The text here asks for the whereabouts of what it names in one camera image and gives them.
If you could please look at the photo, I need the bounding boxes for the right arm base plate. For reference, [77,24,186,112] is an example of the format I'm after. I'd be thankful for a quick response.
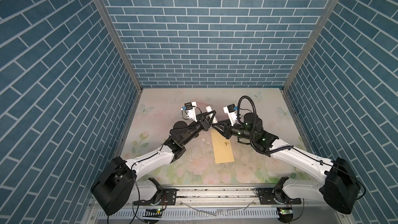
[254,187,302,205]

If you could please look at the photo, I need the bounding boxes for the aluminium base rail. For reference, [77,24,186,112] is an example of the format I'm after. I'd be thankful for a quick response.
[90,184,346,209]

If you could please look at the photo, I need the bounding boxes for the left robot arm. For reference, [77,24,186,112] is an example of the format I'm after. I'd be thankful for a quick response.
[90,111,216,216]

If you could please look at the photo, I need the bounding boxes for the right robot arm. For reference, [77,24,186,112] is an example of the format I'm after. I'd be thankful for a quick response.
[212,113,364,214]

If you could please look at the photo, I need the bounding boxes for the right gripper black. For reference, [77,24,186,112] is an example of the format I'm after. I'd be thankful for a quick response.
[212,118,256,142]

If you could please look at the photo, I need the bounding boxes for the left corner aluminium post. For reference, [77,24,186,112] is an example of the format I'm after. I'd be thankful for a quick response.
[92,0,143,93]

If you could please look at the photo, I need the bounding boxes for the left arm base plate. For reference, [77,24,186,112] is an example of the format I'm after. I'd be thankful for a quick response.
[134,188,177,206]

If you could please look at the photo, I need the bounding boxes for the white glue stick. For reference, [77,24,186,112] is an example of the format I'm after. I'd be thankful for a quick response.
[206,106,218,124]

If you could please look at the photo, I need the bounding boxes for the corner aluminium post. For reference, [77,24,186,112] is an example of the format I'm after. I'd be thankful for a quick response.
[282,0,339,94]
[92,0,143,93]

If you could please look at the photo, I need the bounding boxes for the yellow envelope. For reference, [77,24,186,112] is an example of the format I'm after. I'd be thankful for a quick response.
[211,129,234,164]

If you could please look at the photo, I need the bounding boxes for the right corner aluminium post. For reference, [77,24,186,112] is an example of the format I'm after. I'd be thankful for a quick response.
[282,0,339,94]

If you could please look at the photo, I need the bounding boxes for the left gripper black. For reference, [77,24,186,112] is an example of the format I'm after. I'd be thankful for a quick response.
[180,111,215,147]

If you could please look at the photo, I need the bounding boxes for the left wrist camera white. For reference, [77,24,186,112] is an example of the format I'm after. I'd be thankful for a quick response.
[181,102,197,122]

